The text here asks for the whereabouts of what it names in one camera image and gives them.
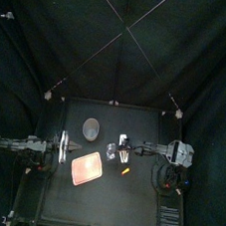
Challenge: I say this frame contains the grey bowl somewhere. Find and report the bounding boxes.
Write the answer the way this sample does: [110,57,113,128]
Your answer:
[81,116,103,143]

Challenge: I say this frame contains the small orange toy piece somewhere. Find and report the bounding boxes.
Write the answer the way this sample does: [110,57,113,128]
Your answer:
[120,166,131,177]

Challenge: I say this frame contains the pink rectangular tray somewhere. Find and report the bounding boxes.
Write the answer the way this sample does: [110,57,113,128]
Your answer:
[68,148,106,190]

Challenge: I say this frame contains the black ribbed side panel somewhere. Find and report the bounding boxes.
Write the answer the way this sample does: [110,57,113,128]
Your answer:
[153,190,193,226]

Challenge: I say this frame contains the silver frame corner bracket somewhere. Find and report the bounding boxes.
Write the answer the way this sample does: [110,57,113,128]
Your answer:
[0,10,16,21]
[173,108,184,120]
[43,90,54,102]

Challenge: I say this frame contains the thin diagonal frame cord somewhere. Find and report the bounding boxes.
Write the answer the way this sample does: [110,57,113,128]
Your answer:
[49,0,175,107]
[79,0,193,111]

